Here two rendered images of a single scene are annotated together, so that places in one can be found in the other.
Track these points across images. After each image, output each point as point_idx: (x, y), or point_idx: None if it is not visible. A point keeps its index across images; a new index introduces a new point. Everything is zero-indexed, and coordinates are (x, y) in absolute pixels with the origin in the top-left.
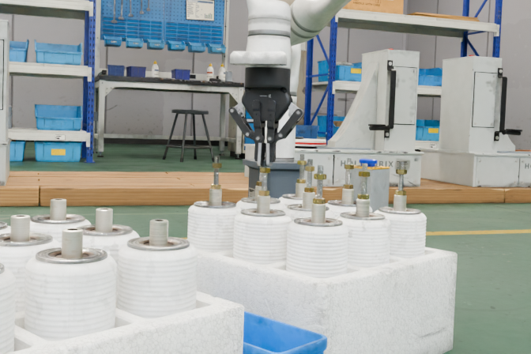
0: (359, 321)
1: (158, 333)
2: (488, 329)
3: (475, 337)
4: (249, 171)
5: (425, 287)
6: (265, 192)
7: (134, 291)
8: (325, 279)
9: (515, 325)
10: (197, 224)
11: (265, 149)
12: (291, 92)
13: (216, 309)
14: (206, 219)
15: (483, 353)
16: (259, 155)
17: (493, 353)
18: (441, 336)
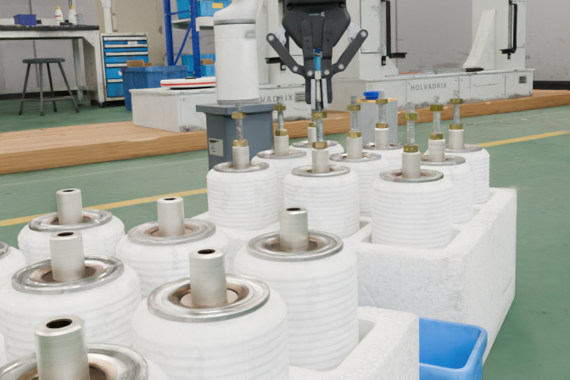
0: (477, 293)
1: None
2: (522, 265)
3: (520, 277)
4: (206, 118)
5: (505, 235)
6: (323, 144)
7: (287, 328)
8: (448, 249)
9: (542, 256)
10: (229, 196)
11: (321, 87)
12: (252, 20)
13: (394, 329)
14: (241, 187)
15: (547, 296)
16: (313, 95)
17: (556, 294)
18: (511, 286)
